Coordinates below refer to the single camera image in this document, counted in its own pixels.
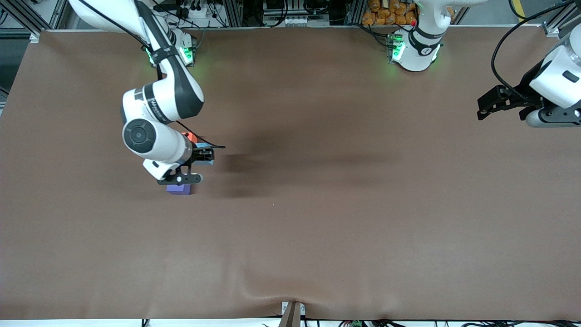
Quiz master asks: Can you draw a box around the bag of orange items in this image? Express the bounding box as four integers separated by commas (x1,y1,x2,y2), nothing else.
362,0,417,26

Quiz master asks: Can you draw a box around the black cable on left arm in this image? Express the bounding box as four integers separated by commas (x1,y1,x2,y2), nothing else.
491,0,581,94

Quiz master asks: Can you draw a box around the brown table cover mat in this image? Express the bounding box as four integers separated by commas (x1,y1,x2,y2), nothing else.
0,25,581,321

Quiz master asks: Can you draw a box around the blue foam cube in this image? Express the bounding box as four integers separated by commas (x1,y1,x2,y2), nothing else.
195,144,215,166

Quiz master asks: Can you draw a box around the white power strip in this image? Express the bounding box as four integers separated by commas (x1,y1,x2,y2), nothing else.
181,2,215,20

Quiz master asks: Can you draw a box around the aluminium frame profile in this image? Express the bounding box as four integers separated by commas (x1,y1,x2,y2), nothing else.
542,0,581,39
0,0,69,42

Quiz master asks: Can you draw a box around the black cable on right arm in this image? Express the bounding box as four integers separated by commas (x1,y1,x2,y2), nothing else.
81,0,226,149

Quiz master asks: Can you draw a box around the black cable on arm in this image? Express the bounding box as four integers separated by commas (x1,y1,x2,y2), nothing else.
491,0,581,94
81,0,226,149

